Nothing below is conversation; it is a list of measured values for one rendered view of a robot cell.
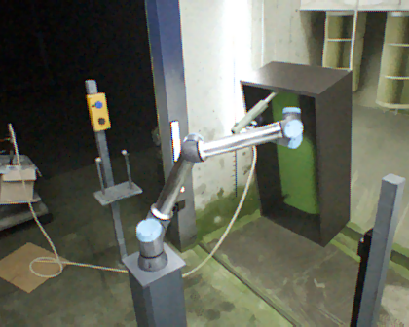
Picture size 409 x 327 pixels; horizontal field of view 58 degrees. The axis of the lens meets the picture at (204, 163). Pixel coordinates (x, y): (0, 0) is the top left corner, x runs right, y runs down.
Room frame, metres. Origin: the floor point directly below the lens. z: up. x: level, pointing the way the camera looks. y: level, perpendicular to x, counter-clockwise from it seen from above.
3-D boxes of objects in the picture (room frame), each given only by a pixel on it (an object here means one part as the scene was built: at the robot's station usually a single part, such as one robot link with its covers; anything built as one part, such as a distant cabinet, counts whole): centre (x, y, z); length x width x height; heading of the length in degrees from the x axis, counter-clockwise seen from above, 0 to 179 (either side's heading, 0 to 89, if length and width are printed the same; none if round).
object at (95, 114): (2.58, 0.74, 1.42); 0.12 x 0.06 x 0.26; 124
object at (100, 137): (2.63, 0.78, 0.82); 0.06 x 0.06 x 1.64; 34
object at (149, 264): (1.85, 0.36, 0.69); 0.19 x 0.19 x 0.10
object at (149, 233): (1.86, 0.36, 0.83); 0.17 x 0.15 x 0.18; 171
